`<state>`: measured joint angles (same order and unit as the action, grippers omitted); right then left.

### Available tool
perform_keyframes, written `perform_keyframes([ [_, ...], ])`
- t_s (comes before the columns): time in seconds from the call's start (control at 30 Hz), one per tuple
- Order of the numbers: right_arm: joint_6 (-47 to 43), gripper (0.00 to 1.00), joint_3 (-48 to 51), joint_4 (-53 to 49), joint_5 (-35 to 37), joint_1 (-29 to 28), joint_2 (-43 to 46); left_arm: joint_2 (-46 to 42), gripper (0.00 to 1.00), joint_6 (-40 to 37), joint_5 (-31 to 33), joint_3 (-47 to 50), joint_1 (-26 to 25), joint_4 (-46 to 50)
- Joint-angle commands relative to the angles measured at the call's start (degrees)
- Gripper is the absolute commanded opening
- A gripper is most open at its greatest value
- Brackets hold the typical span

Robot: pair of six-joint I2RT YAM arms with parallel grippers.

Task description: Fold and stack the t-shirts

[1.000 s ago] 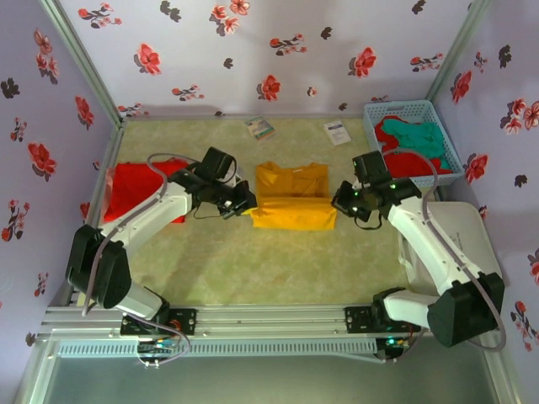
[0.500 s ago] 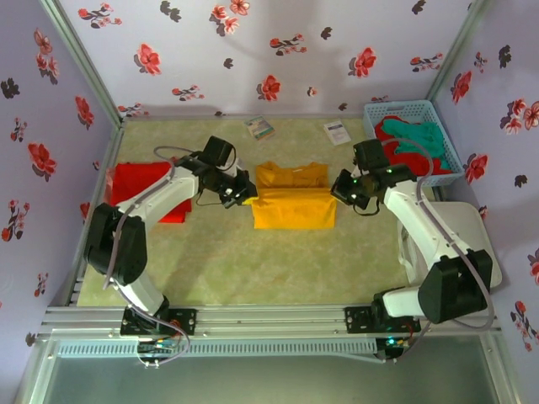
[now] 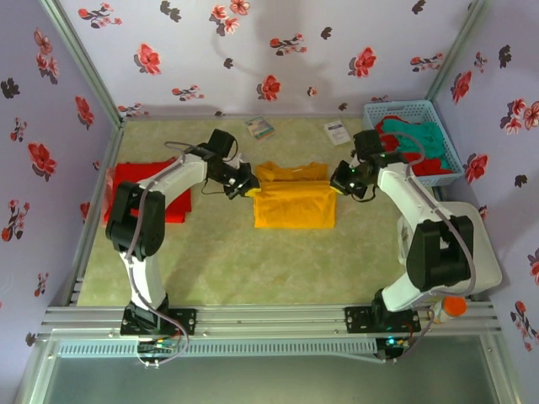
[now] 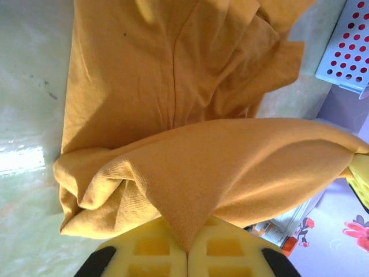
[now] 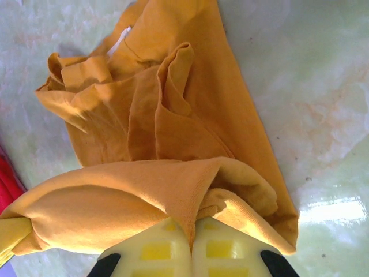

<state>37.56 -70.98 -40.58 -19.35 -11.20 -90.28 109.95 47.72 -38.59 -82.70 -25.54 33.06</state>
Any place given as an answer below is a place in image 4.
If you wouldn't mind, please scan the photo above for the light blue plastic basket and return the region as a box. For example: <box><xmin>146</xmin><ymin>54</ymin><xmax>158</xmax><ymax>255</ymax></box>
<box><xmin>315</xmin><ymin>0</ymin><xmax>369</xmax><ymax>100</ymax></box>

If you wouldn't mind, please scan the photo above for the orange capped bottle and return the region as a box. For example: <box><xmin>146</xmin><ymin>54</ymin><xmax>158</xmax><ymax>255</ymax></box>
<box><xmin>250</xmin><ymin>220</ymin><xmax>299</xmax><ymax>257</ymax></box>

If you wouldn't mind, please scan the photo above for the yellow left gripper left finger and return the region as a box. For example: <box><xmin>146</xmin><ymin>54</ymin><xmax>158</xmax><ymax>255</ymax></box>
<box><xmin>74</xmin><ymin>218</ymin><xmax>189</xmax><ymax>277</ymax></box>

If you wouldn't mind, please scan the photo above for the yellow t-shirt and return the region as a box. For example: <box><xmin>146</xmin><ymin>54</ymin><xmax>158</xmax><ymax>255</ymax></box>
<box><xmin>53</xmin><ymin>0</ymin><xmax>369</xmax><ymax>249</ymax></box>

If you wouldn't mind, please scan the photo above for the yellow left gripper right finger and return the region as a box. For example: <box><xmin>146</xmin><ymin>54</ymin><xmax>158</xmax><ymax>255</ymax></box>
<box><xmin>187</xmin><ymin>218</ymin><xmax>298</xmax><ymax>277</ymax></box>

